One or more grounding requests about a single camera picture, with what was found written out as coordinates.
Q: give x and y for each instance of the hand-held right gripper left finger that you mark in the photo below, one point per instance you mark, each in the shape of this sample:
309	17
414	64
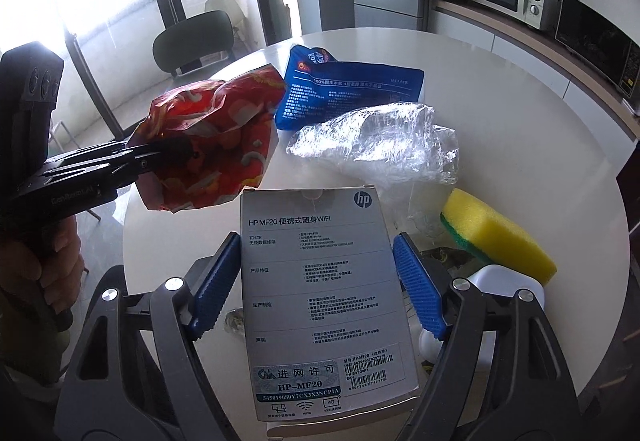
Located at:
217	281

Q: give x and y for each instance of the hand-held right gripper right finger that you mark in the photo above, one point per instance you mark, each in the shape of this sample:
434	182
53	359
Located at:
417	286

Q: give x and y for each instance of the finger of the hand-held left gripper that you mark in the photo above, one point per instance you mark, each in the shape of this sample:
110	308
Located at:
125	170
125	148

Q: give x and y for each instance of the white plastic container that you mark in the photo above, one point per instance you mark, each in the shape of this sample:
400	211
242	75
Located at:
500	286

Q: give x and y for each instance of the yellow green sponge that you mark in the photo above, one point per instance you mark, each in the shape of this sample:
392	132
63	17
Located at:
490	231

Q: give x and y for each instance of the grey cardboard box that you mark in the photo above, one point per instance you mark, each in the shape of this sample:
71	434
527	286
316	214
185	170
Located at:
325	296

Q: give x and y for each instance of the red snack wrapper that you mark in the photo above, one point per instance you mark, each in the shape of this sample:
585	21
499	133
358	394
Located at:
225	121

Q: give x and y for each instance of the clear plastic wrap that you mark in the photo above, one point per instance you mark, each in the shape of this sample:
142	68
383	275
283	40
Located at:
380	141

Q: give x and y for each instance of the person's left forearm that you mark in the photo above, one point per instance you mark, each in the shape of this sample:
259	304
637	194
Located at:
25	351

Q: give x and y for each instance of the person's left hand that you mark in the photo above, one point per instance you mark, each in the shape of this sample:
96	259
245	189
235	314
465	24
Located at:
75	261

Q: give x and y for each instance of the small crumpled clear wrapper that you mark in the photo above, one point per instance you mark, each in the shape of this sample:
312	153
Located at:
232	322

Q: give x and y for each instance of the dark green chair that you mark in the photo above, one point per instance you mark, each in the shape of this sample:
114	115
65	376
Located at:
190	41

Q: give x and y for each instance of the blue printed packet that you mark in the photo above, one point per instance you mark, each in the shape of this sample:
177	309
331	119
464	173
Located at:
350	81

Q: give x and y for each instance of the white kitchen counter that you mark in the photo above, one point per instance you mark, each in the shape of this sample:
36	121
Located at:
500	51

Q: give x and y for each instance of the black countertop oven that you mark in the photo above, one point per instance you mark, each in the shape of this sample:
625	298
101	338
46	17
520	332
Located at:
590	36

